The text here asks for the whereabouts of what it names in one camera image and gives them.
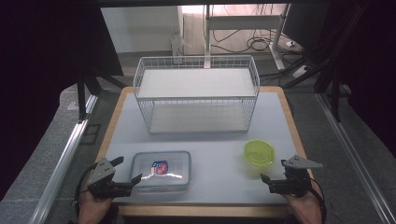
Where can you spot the white desk frame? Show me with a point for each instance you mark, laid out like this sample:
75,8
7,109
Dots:
243,22

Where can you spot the black metal stand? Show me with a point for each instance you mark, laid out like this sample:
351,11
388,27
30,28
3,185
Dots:
335,90
82,99

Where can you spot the green lidded plastic container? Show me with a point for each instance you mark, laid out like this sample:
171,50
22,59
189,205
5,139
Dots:
259,152

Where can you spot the person's right hand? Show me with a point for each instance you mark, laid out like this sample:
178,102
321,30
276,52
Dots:
303,208

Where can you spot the white power strip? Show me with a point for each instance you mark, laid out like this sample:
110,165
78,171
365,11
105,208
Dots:
300,71

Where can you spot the person's left hand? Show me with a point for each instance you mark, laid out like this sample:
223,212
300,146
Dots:
93,208

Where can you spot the white plug adapter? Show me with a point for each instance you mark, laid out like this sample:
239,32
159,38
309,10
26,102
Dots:
290,43

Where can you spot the black curtain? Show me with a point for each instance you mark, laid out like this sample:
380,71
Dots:
40,77
376,62

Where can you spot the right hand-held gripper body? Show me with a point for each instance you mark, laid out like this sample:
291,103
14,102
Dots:
295,182

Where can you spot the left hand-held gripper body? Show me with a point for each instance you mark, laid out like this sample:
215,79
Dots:
104,186

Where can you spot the clear rectangular food container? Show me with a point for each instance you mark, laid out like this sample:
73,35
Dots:
160,169

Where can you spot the aluminium rail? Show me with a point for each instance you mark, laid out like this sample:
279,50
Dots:
62,168
355,155

